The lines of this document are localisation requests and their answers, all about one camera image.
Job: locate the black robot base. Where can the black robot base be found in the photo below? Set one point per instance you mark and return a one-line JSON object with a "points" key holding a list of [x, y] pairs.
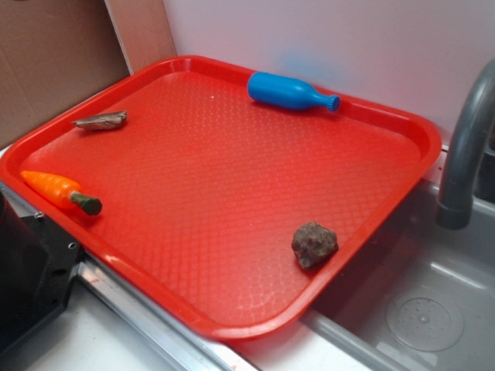
{"points": [[38, 263]]}

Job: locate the blue plastic bottle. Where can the blue plastic bottle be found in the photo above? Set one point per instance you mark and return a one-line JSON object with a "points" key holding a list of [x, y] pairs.
{"points": [[289, 93]]}

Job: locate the brown wood chip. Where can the brown wood chip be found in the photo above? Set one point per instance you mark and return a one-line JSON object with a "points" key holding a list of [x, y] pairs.
{"points": [[102, 122]]}

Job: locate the red plastic tray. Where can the red plastic tray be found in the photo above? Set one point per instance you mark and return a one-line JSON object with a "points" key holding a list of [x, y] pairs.
{"points": [[203, 189]]}

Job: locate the grey toy faucet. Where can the grey toy faucet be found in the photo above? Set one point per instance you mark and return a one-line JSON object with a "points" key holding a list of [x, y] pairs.
{"points": [[469, 166]]}

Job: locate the orange toy carrot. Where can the orange toy carrot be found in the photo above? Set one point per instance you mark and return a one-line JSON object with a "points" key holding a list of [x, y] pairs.
{"points": [[62, 192]]}

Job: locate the grey plastic sink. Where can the grey plastic sink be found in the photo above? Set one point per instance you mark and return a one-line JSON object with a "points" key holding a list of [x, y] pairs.
{"points": [[416, 296]]}

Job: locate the brown rock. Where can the brown rock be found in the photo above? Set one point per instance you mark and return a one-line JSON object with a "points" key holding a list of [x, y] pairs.
{"points": [[313, 244]]}

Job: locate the brown cardboard panel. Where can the brown cardboard panel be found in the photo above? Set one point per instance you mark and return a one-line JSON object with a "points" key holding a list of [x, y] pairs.
{"points": [[55, 54]]}

